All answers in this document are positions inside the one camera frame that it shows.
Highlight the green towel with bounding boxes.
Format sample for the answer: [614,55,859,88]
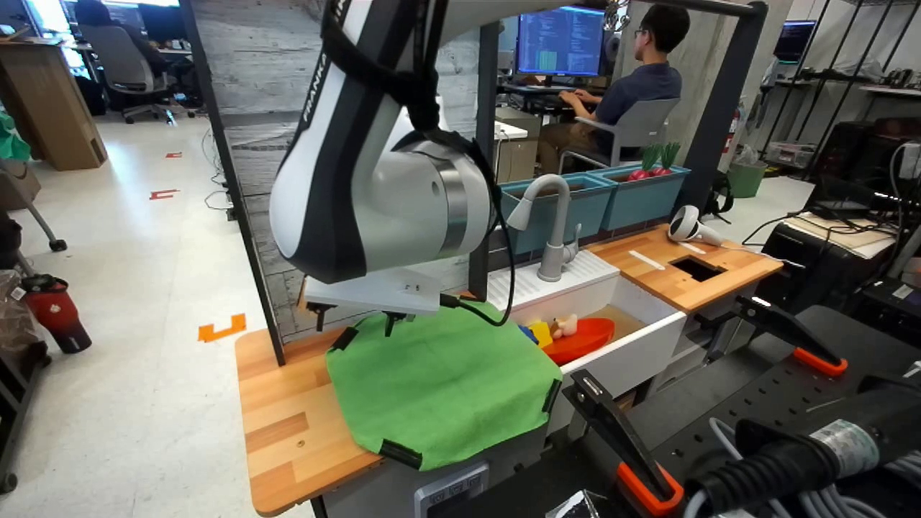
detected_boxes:
[325,301,564,473]

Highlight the toy kitchen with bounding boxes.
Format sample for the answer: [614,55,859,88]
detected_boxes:
[180,0,785,518]

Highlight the grey toy tap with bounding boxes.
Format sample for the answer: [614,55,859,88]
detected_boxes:
[507,173,583,283]

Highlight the red toy plate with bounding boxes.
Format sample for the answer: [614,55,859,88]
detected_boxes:
[541,317,617,366]

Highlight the white cabinet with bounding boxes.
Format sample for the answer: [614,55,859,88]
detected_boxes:
[494,106,542,185]

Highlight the teal planter box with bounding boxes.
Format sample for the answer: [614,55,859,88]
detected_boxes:
[589,163,692,232]
[498,172,618,255]

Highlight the white toy sink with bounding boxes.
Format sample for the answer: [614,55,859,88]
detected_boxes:
[488,249,689,434]

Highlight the black and orange clamp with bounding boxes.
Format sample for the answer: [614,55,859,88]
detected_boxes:
[563,368,686,516]
[694,294,850,379]

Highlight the red and black bottle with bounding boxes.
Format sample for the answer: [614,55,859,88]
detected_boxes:
[19,274,94,355]

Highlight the toy radishes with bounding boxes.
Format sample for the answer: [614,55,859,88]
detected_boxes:
[627,142,682,181]

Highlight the white hand controller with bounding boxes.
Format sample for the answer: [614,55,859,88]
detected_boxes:
[667,204,725,247]

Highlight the grey chair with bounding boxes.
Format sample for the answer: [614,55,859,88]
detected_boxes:
[559,97,681,174]

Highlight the office chair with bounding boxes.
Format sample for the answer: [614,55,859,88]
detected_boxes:
[78,24,196,125]

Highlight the person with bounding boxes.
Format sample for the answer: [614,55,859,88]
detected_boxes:
[535,3,692,174]

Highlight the wooden cabinet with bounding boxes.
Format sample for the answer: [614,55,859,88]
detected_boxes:
[0,36,109,173]

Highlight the green bin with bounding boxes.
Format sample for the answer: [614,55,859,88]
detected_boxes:
[726,159,769,200]

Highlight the small monitor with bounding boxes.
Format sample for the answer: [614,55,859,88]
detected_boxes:
[773,19,818,65]

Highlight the black cable sleeve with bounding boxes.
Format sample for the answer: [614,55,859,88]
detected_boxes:
[684,387,921,518]

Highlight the metal wire shelf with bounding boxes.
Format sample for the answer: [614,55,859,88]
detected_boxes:
[761,0,921,182]

